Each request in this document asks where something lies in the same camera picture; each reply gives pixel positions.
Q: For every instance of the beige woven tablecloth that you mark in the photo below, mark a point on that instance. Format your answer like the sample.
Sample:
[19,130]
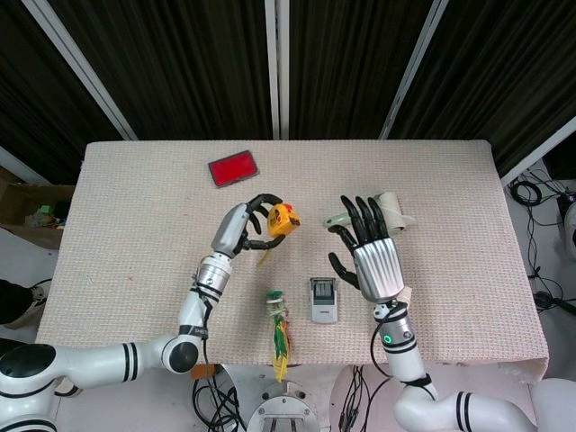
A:
[135,247]

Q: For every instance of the grey date stamp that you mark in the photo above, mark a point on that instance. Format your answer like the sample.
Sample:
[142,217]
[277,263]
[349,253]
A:
[323,310]

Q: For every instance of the green yellow feather shuttlecock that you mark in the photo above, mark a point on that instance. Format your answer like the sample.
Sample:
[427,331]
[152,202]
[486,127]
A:
[280,342]

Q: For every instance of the black pleated curtain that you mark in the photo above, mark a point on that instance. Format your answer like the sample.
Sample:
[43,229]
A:
[189,67]

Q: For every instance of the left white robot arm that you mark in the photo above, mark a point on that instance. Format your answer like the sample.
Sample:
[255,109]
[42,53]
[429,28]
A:
[108,357]

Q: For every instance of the white metal frame post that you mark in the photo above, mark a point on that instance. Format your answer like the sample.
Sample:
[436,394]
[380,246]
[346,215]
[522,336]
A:
[411,67]
[81,67]
[276,67]

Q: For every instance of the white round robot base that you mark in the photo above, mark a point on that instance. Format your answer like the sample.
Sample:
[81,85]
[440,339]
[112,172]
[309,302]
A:
[284,411]

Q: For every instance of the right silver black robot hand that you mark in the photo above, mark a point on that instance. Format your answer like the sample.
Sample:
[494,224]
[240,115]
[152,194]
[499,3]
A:
[378,270]

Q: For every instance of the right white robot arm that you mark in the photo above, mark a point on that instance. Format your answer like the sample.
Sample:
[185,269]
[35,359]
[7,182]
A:
[405,355]

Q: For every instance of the red ink pad tray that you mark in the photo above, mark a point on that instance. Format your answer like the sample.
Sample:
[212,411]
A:
[234,168]

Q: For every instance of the yellow tape measure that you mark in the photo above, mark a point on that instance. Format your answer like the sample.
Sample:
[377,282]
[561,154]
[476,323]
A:
[283,220]

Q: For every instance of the brown cardboard box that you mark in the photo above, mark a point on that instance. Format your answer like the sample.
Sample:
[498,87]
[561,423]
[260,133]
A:
[27,202]

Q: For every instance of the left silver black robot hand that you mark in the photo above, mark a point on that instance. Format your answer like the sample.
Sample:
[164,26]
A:
[231,227]

